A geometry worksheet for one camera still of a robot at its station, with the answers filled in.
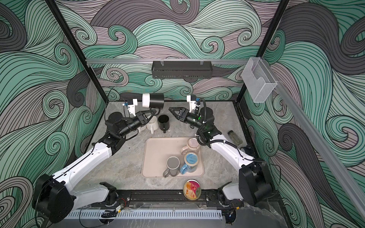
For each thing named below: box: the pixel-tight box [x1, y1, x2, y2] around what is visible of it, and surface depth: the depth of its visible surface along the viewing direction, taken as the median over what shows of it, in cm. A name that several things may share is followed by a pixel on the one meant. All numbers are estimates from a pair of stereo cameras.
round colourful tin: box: [182, 179, 202, 200], surface depth 75 cm
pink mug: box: [181, 137, 201, 155], surface depth 83 cm
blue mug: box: [180, 152, 200, 175], surface depth 78 cm
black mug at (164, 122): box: [157, 114, 170, 134], surface depth 100 cm
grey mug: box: [162, 155, 181, 178], surface depth 78 cm
